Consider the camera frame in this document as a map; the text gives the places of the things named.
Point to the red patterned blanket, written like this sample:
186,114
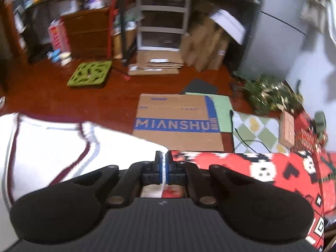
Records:
262,168

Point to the stack of leaning cardboard sheets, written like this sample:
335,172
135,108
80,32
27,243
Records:
204,52

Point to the red white printed box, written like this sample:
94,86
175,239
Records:
59,39

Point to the silver refrigerator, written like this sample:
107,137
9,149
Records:
275,44

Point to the wooden drawer cabinet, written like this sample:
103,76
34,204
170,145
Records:
86,36

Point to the large cardboard blue print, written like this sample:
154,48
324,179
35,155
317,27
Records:
173,110

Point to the white knit vest maroon trim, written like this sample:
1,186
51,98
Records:
52,149

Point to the small blue figurine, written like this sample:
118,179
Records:
53,56

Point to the dark green gift box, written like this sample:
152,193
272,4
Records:
320,122

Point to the white plastic drawer unit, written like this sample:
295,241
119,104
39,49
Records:
162,21

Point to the dotted red gift box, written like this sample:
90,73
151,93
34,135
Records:
304,134

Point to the lime green plastic tray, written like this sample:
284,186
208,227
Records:
78,80

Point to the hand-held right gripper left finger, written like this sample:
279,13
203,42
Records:
160,168

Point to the light green foam sheet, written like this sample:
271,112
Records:
223,110

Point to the black foam sheet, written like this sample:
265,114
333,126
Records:
199,86

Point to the green checkered floor mat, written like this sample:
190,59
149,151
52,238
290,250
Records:
262,134

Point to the christmas garland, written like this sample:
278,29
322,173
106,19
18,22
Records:
267,94

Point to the stack of flat cardboard boxes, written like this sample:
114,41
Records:
157,57

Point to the white ceramic pot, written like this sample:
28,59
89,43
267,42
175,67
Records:
65,58

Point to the large red gift box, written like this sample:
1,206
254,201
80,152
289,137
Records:
329,162

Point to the cluttered black shelf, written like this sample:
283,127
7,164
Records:
39,5

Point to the beige gift box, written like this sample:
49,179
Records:
286,128

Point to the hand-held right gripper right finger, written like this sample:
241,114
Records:
169,168

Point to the white cardboard box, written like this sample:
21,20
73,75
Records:
231,26

